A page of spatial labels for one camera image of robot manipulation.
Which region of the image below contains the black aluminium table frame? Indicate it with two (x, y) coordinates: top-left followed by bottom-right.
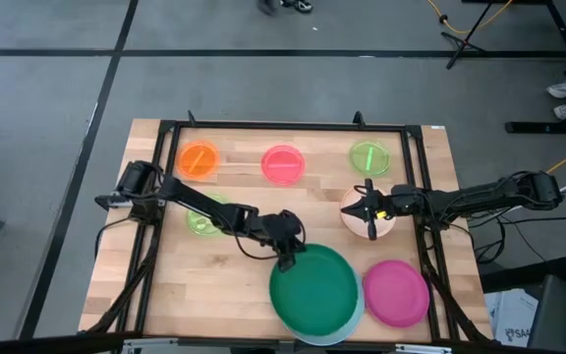
(79, 110), (493, 354)

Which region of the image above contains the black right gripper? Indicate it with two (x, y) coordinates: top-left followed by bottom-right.
(340, 177), (415, 242)

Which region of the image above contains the dark grey case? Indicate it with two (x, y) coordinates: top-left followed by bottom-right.
(527, 273), (566, 354)

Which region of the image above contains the green translucent small plate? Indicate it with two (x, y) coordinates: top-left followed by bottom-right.
(186, 192), (230, 237)
(348, 140), (392, 178)

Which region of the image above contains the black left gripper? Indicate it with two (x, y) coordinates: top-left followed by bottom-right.
(256, 209), (309, 273)

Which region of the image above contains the black tripod stand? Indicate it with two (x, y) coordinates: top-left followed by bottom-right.
(440, 0), (496, 71)

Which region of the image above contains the peach plastic plate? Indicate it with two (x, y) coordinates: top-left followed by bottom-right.
(339, 186), (398, 240)

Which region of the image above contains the pale mint large plate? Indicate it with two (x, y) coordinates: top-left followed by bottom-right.
(282, 267), (366, 347)

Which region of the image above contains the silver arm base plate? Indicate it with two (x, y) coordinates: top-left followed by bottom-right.
(94, 192), (132, 211)

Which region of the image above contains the dark green large plate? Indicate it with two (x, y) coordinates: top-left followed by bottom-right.
(268, 243), (361, 337)

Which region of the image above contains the red translucent small plate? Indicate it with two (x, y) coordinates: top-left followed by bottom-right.
(260, 144), (307, 187)

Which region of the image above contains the white printed box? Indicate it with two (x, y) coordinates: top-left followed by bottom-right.
(483, 288), (540, 348)

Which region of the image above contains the person's dark and white shoe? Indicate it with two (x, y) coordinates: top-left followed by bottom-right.
(279, 0), (314, 15)

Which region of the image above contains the black desk frame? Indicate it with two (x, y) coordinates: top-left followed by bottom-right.
(461, 0), (566, 61)

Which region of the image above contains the black floor cable bundle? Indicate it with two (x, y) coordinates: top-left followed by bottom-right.
(472, 214), (566, 267)

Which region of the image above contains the magenta plastic plate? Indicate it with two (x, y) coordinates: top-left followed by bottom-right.
(363, 260), (431, 329)

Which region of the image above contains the black stand base bar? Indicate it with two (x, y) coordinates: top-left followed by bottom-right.
(504, 121), (566, 136)

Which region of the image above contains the orange translucent small plate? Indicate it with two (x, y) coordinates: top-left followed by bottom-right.
(176, 140), (221, 181)

